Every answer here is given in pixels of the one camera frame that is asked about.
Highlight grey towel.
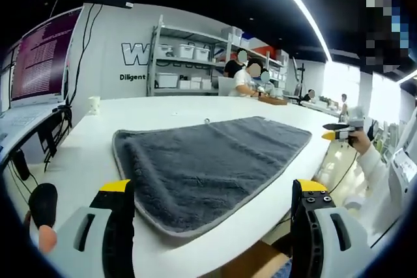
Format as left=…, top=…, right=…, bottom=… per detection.
left=112, top=115, right=313, bottom=238

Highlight person's white shirt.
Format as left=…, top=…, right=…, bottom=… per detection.
left=344, top=173, right=417, bottom=246

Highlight person's right hand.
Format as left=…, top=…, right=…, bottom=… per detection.
left=349, top=130, right=373, bottom=156

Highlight black computer mouse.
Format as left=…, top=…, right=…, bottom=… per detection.
left=28, top=182, right=59, bottom=230

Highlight black camera stand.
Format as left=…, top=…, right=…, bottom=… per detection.
left=291, top=56, right=306, bottom=97

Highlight ceiling light strip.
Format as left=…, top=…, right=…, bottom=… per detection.
left=259, top=0, right=334, bottom=63

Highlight white laptop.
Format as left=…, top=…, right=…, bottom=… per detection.
left=0, top=7, right=84, bottom=149

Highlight shelf with white bins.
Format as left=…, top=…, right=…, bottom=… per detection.
left=155, top=27, right=287, bottom=90

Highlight black laptop stand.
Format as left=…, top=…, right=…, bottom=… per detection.
left=38, top=107, right=73, bottom=165

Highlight white chest device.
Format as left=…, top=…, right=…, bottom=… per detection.
left=389, top=146, right=417, bottom=237

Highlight black hanging cable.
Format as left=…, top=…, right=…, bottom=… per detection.
left=66, top=3, right=104, bottom=107

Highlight wooden tray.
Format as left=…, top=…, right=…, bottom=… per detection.
left=259, top=95, right=289, bottom=107

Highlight person's blue jeans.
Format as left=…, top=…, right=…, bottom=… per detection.
left=276, top=251, right=295, bottom=278

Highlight person's left hand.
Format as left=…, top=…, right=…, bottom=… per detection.
left=38, top=225, right=58, bottom=255

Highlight grey metal shelving rack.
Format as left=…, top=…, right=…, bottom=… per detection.
left=151, top=14, right=289, bottom=97

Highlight white paper cup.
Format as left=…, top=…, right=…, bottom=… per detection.
left=88, top=96, right=101, bottom=116

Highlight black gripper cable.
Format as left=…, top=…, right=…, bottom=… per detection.
left=327, top=156, right=358, bottom=195

